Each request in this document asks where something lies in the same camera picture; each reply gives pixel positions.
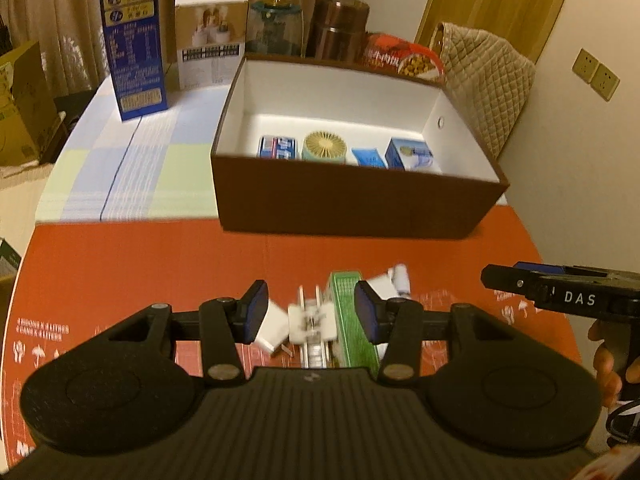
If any beige wall socket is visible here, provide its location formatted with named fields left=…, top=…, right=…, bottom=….
left=591, top=62, right=621, bottom=102
left=572, top=48, right=598, bottom=83

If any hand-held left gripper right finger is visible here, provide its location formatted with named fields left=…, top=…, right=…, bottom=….
left=356, top=280, right=501, bottom=385

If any blue milk carton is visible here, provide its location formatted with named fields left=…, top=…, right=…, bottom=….
left=97, top=0, right=171, bottom=122

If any plain cardboard box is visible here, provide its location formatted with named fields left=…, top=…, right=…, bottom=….
left=0, top=40, right=66, bottom=168

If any brown metal canister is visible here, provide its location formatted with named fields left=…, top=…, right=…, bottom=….
left=305, top=0, right=371, bottom=63

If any small white bottle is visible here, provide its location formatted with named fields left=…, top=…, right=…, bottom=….
left=392, top=262, right=413, bottom=295

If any black cable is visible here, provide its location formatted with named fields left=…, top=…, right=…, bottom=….
left=605, top=399, right=640, bottom=448

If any brown cardboard storage box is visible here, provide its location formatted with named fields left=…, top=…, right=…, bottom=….
left=210, top=52, right=511, bottom=240

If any pastel checked tablecloth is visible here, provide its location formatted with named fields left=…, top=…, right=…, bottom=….
left=35, top=77, right=501, bottom=223

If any wooden door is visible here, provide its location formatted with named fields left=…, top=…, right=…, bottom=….
left=415, top=0, right=581, bottom=66

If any blue white medicine box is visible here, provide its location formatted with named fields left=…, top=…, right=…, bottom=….
left=385, top=137, right=442, bottom=173

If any beige patterned curtain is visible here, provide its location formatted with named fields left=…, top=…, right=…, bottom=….
left=0, top=0, right=341, bottom=101

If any blue clear plastic box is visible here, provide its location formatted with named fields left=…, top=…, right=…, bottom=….
left=257, top=135, right=301, bottom=160

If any small blue packet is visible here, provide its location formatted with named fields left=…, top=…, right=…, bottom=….
left=351, top=147, right=390, bottom=168

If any white cable clip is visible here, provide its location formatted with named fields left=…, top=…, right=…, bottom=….
left=287, top=284, right=337, bottom=370

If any white charger block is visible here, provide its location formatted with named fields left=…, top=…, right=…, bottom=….
left=255, top=300, right=291, bottom=356

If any green rectangular box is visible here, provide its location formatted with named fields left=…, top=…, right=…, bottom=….
left=327, top=270, right=383, bottom=376

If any glass jar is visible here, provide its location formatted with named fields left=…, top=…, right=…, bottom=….
left=245, top=0, right=305, bottom=58

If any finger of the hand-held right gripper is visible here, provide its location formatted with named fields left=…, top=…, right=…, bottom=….
left=512, top=261, right=568, bottom=276
left=481, top=264, right=546, bottom=306

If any beige quilted chair cover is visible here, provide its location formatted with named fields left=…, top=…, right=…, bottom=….
left=430, top=21, right=537, bottom=161

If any white picture box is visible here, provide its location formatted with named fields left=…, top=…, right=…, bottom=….
left=174, top=0, right=249, bottom=91

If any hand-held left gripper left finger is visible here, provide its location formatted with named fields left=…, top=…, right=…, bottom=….
left=107, top=280, right=269, bottom=386

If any red white printed paper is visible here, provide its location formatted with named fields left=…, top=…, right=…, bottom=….
left=580, top=445, right=640, bottom=480

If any person's right hand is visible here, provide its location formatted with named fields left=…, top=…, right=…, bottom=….
left=590, top=321, right=623, bottom=408

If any red printed cardboard mat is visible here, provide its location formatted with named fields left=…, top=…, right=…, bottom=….
left=0, top=205, right=583, bottom=461

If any red snack tin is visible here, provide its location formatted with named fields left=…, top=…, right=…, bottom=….
left=361, top=32, right=447, bottom=85

